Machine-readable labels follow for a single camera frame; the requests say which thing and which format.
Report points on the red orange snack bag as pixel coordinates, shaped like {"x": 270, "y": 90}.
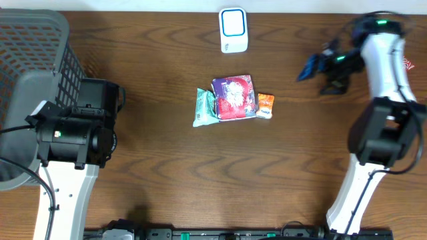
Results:
{"x": 408, "y": 65}

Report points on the purple red noodle packet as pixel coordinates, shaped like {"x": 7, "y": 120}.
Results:
{"x": 235, "y": 98}

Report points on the white barcode scanner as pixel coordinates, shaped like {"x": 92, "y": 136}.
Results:
{"x": 233, "y": 30}

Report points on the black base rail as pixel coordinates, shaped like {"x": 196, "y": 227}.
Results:
{"x": 290, "y": 232}

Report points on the teal white snack packet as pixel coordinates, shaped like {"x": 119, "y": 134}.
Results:
{"x": 204, "y": 111}

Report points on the small orange snack packet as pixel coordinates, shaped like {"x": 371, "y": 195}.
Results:
{"x": 265, "y": 106}

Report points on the dark grey plastic basket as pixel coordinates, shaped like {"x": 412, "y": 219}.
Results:
{"x": 37, "y": 63}

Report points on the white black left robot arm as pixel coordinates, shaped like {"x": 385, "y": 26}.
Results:
{"x": 73, "y": 144}

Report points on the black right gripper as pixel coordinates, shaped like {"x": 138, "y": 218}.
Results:
{"x": 338, "y": 87}

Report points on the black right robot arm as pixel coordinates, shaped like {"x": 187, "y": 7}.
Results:
{"x": 387, "y": 138}

